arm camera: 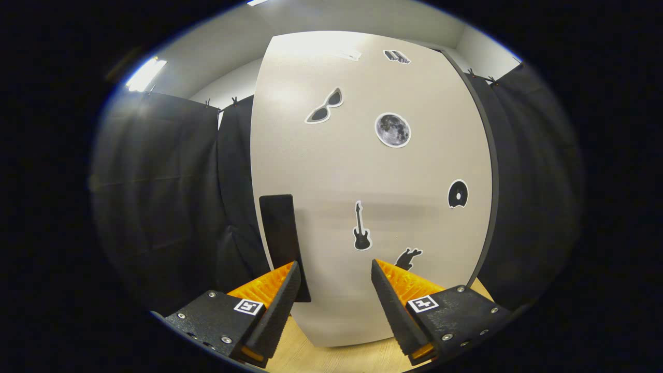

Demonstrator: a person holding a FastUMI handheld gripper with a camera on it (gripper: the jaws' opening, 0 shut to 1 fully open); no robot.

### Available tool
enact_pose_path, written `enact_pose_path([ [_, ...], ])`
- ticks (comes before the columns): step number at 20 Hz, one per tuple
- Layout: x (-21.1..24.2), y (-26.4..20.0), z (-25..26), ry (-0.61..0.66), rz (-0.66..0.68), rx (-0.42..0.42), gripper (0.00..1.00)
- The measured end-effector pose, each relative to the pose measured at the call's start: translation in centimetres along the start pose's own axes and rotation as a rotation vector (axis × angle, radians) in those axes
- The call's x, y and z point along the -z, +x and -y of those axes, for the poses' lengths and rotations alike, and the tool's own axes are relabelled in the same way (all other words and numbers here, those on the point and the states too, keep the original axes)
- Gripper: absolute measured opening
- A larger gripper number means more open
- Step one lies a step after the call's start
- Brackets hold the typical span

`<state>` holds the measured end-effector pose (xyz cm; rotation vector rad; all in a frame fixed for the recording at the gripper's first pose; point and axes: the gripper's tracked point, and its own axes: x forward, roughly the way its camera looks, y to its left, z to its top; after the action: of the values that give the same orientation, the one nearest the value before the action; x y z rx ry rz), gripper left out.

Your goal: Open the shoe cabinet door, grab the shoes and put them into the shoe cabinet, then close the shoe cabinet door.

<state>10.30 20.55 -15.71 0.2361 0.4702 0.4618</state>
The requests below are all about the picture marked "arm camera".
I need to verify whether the small ceiling light panel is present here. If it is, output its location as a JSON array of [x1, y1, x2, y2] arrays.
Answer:
[[126, 58, 168, 93]]

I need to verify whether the black door handle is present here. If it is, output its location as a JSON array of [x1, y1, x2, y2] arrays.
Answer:
[[259, 194, 312, 303]]

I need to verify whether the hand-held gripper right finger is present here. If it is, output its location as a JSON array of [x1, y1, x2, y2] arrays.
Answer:
[[371, 259, 513, 366]]

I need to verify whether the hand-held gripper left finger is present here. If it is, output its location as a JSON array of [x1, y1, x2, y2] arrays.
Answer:
[[163, 261, 302, 369]]

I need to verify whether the black backdrop cloth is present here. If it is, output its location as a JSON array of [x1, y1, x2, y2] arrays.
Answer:
[[91, 61, 586, 317]]

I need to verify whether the beige shoe cabinet door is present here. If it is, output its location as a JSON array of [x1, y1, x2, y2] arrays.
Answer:
[[250, 31, 493, 348]]

